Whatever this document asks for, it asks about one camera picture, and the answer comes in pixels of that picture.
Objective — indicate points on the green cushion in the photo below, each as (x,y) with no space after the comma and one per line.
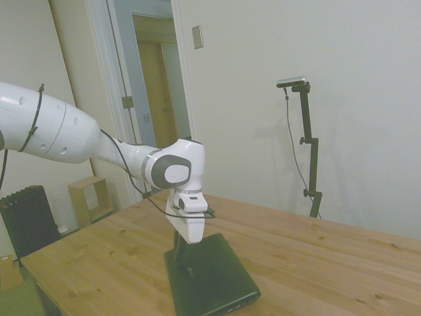
(19,303)

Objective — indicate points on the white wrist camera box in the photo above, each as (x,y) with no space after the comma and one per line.
(194,202)

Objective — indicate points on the grey exterior camera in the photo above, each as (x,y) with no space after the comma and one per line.
(292,81)

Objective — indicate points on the tan hallway door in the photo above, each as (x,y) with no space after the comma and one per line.
(154,92)

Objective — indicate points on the white open door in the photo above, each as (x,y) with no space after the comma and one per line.
(85,66)

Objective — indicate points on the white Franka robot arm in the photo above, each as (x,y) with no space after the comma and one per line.
(65,131)

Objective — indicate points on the beige wall switch plate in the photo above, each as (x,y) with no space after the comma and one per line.
(197,37)

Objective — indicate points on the black netbook laptop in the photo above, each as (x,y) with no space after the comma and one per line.
(217,279)

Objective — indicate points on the black zip tie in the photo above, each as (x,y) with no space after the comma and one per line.
(36,112)

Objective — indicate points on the open wooden box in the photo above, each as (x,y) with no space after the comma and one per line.
(79,204)

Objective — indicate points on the metal door hinge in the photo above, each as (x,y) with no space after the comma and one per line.
(127,102)

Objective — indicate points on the black oil radiator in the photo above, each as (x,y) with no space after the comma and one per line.
(29,220)

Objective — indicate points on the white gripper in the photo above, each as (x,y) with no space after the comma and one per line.
(194,228)

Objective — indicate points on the brown cardboard box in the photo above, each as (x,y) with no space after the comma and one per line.
(10,273)

